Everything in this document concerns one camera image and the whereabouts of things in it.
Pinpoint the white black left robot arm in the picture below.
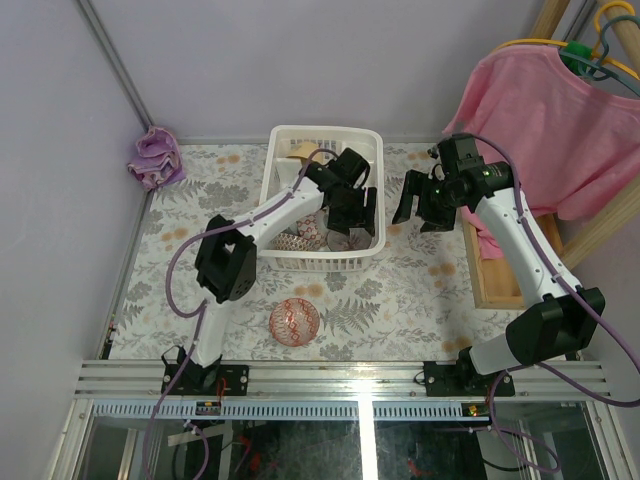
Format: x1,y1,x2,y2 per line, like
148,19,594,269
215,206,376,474
184,171,461,395

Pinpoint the crumpled purple cloth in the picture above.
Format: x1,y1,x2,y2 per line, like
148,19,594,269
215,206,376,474
127,126,186,191

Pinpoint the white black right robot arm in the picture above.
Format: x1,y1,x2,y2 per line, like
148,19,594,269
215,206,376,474
393,133,605,395

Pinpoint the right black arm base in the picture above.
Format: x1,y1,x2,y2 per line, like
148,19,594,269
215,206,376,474
413,347,520,398

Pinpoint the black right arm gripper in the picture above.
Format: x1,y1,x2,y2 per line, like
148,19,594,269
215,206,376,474
391,169,465,233

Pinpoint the red rimmed bottom bowl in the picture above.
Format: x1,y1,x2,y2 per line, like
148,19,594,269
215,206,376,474
269,298,320,347

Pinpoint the red patterned ceramic bowl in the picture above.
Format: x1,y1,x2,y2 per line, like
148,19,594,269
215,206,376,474
296,210,327,250

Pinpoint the floral table mat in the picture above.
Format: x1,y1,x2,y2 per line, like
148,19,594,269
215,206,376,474
110,145,513,361

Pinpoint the aluminium rail frame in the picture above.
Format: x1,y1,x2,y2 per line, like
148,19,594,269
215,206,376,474
46,360,639,479

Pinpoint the green clothes hanger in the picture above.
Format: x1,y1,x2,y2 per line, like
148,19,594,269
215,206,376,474
558,14,639,98

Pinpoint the tan patterned ceramic bowl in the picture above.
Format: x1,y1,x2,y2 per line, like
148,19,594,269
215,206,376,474
271,233,319,252

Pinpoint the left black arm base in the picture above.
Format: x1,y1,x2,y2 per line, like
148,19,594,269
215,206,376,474
161,347,250,397

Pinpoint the white plastic dish rack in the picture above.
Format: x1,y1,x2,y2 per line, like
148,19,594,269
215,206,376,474
259,125,386,272

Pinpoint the yellow clothes hanger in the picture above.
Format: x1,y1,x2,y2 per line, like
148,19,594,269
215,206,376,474
494,1,639,81

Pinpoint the pink t-shirt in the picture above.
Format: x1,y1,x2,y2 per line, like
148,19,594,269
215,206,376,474
442,45,640,261

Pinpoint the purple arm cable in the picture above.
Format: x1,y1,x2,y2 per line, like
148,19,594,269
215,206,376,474
427,130,640,471
142,148,341,480

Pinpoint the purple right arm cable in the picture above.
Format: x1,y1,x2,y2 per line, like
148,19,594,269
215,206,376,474
427,130,640,471

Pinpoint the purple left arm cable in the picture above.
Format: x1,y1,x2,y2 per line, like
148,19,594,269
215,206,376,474
142,148,341,480

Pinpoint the purple glass bowl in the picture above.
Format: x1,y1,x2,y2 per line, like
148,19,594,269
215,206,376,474
326,228,373,252

